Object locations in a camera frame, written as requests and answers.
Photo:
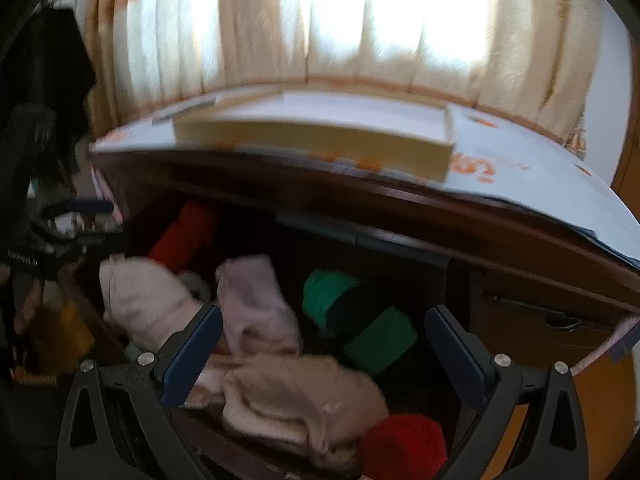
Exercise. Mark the brown wooden drawer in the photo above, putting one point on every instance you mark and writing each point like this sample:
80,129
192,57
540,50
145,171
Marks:
235,460

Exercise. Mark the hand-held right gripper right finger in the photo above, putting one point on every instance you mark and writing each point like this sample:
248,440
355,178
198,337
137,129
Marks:
457,355

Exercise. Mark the green and black underwear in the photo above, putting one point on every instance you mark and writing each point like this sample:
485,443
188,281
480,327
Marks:
380,335

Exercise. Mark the pink underwear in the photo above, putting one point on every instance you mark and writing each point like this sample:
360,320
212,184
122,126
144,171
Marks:
255,305

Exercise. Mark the pink cloth strip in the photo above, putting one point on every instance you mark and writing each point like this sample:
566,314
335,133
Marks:
626,336

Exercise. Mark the black hanging coat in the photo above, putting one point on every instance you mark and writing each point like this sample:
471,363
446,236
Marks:
55,70

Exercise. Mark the curtain tieback tassel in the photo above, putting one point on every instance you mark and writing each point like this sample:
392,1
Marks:
577,137

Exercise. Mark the red underwear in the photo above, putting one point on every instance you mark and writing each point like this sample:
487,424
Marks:
405,447
180,237

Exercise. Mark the cream cardboard box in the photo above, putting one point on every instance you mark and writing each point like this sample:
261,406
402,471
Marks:
310,140

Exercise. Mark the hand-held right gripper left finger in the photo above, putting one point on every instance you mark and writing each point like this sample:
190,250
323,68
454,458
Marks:
192,355

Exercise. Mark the beige underwear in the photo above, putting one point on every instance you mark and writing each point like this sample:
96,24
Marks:
295,400

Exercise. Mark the yellow object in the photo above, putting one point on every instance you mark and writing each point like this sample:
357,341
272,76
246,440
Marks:
60,335

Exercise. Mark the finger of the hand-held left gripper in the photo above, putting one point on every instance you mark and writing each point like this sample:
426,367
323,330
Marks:
100,241
95,205

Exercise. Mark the white cloth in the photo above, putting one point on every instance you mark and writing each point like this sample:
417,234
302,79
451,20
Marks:
145,300

